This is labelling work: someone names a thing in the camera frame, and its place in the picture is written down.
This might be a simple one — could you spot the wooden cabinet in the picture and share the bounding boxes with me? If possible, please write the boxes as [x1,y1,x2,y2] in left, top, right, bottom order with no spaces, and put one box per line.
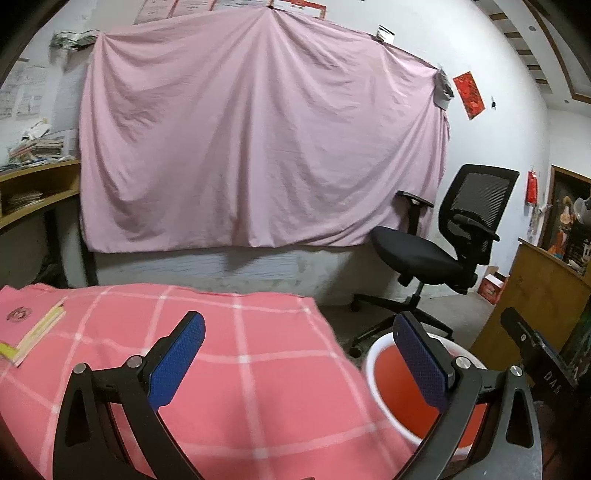
[470,240,590,370]

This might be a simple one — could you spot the red cardboard box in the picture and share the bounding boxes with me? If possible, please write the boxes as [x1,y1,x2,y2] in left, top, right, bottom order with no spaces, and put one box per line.
[478,272,507,305]

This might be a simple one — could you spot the red white plastic basin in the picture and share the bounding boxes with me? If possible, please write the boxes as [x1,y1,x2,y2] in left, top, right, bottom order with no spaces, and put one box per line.
[363,333,486,462]

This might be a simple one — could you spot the yellow blue book stack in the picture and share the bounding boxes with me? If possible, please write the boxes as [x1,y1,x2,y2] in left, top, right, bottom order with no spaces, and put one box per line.
[1,299,65,367]

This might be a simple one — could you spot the pink top book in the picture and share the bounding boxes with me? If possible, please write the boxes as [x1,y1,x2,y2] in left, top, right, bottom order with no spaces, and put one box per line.
[1,285,65,350]

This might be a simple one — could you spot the framed figure picture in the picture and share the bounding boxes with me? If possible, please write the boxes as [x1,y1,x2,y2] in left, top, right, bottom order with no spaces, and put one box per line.
[539,166,590,274]

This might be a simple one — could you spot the pink checked tablecloth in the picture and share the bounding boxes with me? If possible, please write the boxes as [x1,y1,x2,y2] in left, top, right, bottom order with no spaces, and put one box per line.
[1,284,411,479]

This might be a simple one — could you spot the red hanging ornament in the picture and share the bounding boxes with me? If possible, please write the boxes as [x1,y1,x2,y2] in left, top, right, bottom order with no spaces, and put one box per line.
[526,170,538,205]

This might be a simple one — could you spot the black office chair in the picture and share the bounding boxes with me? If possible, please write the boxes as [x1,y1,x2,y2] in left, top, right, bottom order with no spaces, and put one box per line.
[348,163,521,358]

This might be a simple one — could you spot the papers inside shelf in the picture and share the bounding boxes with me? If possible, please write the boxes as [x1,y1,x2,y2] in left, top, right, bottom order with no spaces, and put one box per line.
[2,191,43,215]

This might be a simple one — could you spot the paper pile on shelf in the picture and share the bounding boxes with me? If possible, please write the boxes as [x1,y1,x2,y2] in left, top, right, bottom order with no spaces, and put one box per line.
[1,118,80,173]

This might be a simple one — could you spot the pink hanging sheet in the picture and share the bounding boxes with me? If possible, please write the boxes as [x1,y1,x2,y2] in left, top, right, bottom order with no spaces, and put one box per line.
[79,7,449,253]

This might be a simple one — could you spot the wooden wall shelf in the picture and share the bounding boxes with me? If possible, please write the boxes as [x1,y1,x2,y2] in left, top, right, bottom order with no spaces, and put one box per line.
[1,160,81,230]

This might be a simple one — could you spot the red paper wall decoration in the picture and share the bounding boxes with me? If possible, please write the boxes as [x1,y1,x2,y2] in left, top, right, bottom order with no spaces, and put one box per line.
[453,72,485,120]

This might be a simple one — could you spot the wall calendar sheets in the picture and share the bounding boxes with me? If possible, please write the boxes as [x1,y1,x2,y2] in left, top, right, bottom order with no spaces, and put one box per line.
[0,61,47,120]

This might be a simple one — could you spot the wire wall rack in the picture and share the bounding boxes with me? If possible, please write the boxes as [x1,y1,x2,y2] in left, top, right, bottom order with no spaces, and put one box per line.
[50,29,100,51]

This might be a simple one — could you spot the wall certificates group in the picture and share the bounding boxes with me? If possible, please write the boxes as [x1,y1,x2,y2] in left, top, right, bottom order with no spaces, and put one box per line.
[134,0,328,24]

